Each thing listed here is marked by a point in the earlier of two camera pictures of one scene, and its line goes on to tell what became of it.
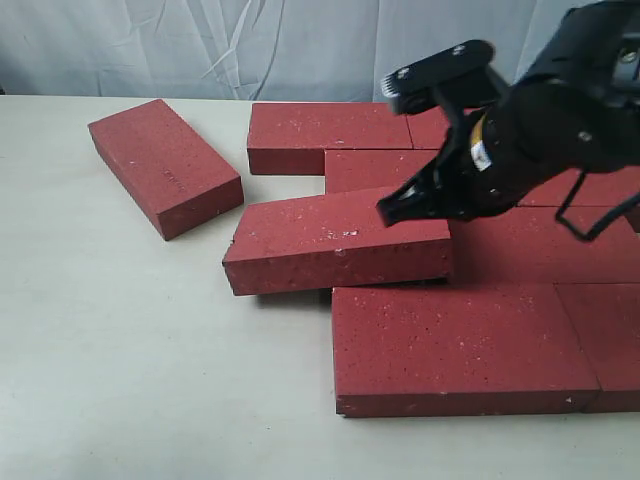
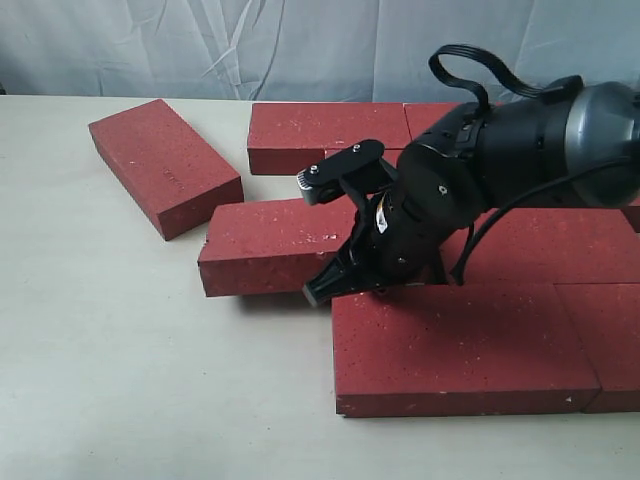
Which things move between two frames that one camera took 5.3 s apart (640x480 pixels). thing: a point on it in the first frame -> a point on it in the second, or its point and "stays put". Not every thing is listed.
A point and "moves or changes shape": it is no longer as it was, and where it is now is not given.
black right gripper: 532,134 -> 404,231
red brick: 173,175 stays put
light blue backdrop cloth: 253,50 stays put
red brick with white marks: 331,240 moves or changes shape
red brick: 606,319 stays put
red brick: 528,244 stays put
